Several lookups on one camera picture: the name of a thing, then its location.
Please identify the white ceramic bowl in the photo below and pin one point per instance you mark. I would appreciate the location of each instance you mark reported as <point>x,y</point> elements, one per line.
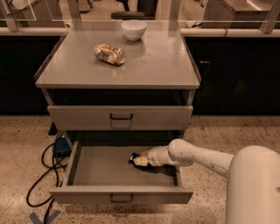
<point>134,29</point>

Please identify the black office chair base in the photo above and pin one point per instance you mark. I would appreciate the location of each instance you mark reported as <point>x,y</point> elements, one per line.
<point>145,10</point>

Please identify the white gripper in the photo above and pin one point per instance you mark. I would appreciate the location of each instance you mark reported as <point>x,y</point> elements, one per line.
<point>152,157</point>

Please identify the open lower grey drawer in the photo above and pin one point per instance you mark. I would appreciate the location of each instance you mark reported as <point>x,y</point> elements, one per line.
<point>102,174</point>

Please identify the blue power box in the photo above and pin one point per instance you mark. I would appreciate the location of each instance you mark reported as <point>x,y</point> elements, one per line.
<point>61,147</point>

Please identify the grey drawer cabinet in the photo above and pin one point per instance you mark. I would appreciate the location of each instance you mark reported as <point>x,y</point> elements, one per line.
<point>157,71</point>

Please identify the crushed gold soda can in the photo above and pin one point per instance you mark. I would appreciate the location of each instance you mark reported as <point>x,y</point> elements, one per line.
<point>109,54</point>

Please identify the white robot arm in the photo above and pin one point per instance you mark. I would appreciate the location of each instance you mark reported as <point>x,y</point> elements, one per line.
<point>252,173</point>

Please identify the closed upper grey drawer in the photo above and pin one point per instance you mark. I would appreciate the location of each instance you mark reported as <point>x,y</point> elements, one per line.
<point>121,117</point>

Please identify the dark blue rxbar wrapper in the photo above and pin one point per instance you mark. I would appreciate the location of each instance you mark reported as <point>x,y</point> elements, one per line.
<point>134,155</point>

